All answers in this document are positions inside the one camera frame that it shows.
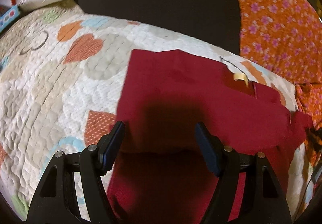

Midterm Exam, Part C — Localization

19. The dark red garment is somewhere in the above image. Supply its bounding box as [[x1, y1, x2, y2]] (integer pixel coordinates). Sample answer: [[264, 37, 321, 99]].
[[107, 50, 312, 223]]

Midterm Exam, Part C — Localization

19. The quilted heart pattern bedspread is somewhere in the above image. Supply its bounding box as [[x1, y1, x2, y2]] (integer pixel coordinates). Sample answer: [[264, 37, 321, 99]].
[[0, 0, 315, 222]]

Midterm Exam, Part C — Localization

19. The beige garment label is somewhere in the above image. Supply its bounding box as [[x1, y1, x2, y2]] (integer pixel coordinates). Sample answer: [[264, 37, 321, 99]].
[[233, 73, 249, 87]]

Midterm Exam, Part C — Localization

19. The orange floral fabric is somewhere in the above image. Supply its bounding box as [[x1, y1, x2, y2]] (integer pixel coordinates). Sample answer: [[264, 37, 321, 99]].
[[226, 0, 322, 167]]

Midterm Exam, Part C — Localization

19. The colourful box edge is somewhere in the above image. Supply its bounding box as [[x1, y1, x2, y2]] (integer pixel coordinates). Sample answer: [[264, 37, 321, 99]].
[[0, 5, 20, 32]]

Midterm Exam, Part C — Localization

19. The black flat cushion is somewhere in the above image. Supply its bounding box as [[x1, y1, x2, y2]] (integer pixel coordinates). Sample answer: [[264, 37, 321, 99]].
[[75, 0, 241, 55]]

